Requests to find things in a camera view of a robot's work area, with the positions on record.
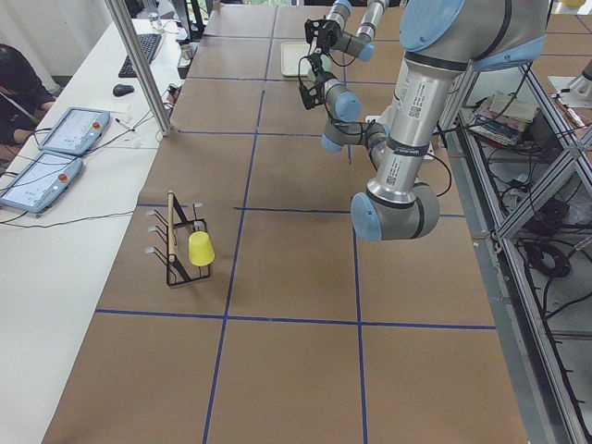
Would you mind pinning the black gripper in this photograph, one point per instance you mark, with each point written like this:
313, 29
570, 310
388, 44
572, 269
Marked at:
315, 74
327, 35

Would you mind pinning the pale green cup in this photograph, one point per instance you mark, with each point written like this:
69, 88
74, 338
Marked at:
324, 65

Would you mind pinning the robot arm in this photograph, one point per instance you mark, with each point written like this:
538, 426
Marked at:
361, 44
441, 39

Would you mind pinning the cream bear tray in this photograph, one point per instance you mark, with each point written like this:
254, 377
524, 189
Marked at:
293, 60

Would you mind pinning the metal cup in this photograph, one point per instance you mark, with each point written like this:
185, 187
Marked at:
185, 52

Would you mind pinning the yellow cup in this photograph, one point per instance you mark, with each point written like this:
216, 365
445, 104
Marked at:
200, 249

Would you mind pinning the stack of magazines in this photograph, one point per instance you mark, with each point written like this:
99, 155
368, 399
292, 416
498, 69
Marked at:
502, 118

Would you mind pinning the black computer mouse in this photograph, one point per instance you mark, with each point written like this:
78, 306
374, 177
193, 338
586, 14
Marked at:
120, 90

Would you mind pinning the black marker pen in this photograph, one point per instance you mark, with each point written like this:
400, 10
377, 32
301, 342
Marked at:
123, 124

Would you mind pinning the far teach pendant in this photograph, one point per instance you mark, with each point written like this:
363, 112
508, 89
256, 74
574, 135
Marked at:
76, 132

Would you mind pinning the teach pendant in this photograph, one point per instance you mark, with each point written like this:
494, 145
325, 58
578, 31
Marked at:
76, 132
41, 183

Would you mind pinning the person in black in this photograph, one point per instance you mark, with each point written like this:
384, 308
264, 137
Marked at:
24, 101

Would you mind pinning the near teach pendant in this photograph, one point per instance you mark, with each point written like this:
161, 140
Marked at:
41, 183

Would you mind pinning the aluminium frame post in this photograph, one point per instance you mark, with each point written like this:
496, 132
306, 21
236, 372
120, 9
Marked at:
121, 17

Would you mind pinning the black wire cup rack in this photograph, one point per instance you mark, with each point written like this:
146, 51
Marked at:
179, 235

